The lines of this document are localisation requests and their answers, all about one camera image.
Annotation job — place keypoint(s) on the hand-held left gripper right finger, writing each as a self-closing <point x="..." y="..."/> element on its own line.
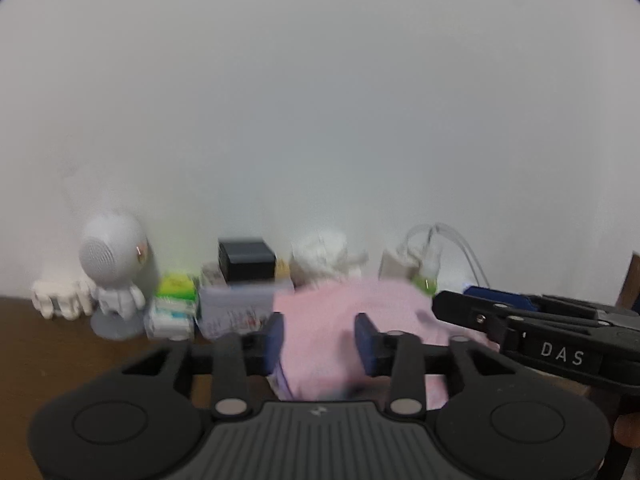
<point x="364" y="342"/>

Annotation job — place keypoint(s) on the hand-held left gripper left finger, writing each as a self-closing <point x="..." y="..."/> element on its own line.
<point x="274" y="340"/>

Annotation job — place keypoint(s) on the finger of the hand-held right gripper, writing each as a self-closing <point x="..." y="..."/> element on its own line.
<point x="515" y="300"/>
<point x="465" y="310"/>

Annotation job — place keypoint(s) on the pink and blue mesh garment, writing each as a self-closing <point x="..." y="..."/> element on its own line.
<point x="325" y="330"/>

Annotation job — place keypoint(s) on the clear bottle with green liquid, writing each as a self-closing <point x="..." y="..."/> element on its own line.
<point x="427" y="282"/>

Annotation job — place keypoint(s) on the white charger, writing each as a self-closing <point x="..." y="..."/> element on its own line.
<point x="397" y="262"/>

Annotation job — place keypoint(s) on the black box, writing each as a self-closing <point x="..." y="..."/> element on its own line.
<point x="247" y="260"/>

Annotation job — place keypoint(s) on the white crumpled tissue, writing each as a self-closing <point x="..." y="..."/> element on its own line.
<point x="320" y="255"/>

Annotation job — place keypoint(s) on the small white box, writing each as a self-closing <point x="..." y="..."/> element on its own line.
<point x="170" y="320"/>

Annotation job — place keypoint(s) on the small green box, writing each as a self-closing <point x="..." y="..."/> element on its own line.
<point x="175" y="287"/>

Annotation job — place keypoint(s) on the white robot figure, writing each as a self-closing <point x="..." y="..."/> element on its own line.
<point x="107" y="255"/>

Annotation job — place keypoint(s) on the white plastic clips strip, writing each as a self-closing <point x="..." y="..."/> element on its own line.
<point x="60" y="297"/>

